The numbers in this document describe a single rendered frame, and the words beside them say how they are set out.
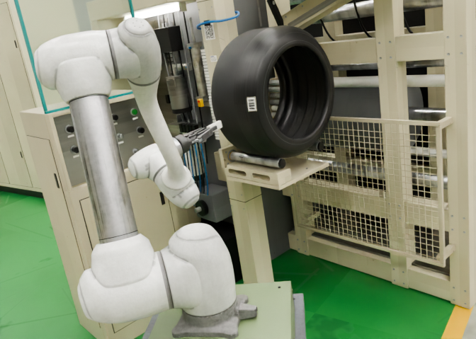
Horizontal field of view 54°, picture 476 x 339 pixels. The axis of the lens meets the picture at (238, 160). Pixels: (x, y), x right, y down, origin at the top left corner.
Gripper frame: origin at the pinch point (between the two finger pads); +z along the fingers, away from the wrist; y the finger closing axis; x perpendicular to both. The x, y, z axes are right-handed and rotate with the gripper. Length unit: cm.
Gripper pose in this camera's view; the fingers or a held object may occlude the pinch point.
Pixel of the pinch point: (214, 127)
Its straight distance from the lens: 193.7
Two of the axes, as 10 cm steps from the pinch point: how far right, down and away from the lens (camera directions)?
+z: 7.0, -4.2, 5.7
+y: -6.7, -1.1, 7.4
